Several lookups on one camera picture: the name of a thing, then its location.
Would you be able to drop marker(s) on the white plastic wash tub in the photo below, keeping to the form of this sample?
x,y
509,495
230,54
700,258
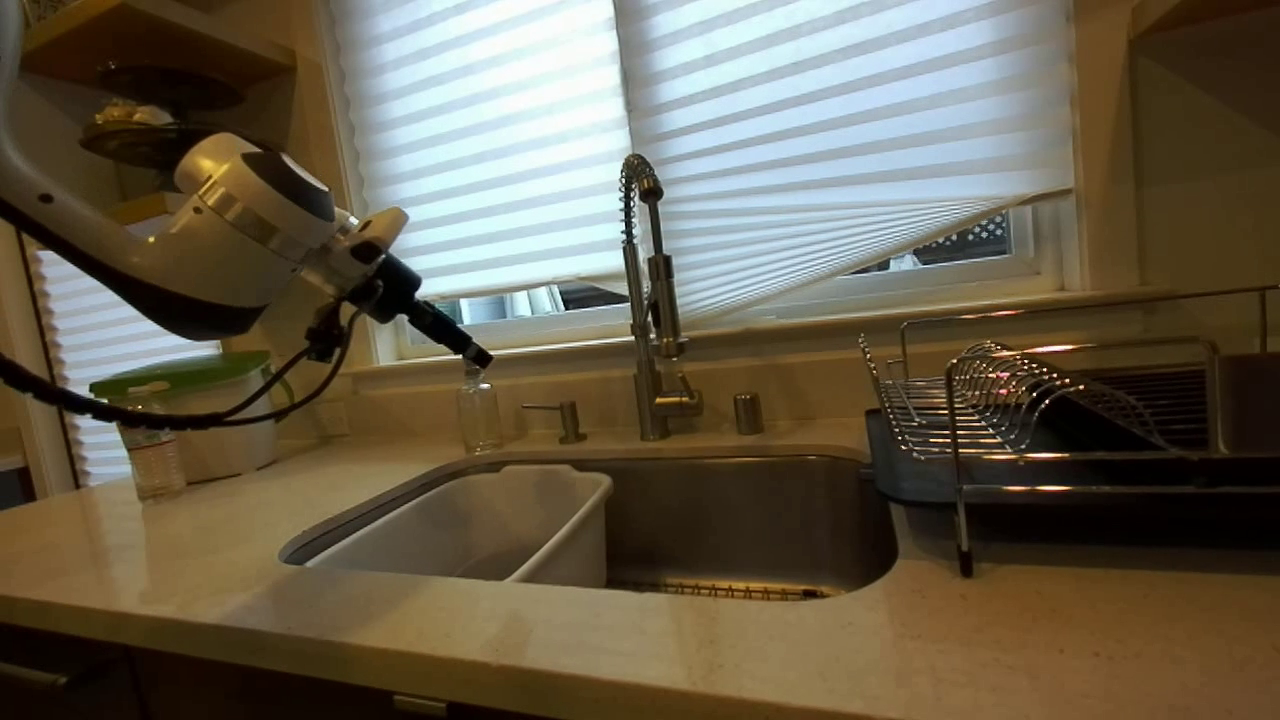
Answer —
x,y
467,525

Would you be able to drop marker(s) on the green plastic bowl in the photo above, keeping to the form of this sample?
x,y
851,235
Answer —
x,y
215,401

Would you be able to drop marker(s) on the steel spring kitchen tap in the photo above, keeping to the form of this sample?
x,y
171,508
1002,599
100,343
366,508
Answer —
x,y
653,320

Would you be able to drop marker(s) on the stainless steel sink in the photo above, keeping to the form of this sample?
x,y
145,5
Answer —
x,y
746,523

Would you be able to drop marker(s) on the glass bowl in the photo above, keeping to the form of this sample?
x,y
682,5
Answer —
x,y
127,135

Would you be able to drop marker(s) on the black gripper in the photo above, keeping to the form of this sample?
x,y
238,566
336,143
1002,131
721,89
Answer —
x,y
386,284

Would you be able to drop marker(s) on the dark wooden base cabinet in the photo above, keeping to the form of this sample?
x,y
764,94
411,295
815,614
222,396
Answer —
x,y
83,682

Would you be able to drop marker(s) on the white striped window blind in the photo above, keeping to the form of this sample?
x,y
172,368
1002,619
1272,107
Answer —
x,y
83,361
493,135
843,135

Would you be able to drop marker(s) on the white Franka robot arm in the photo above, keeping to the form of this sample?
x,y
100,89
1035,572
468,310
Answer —
x,y
201,254

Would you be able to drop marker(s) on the short steel counter cylinder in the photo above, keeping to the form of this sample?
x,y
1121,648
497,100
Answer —
x,y
746,413

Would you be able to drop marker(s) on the wooden wall shelf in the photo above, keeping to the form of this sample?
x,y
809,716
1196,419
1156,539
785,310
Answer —
x,y
161,32

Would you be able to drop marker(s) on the white window blinds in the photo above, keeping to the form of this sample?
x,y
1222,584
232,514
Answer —
x,y
852,297

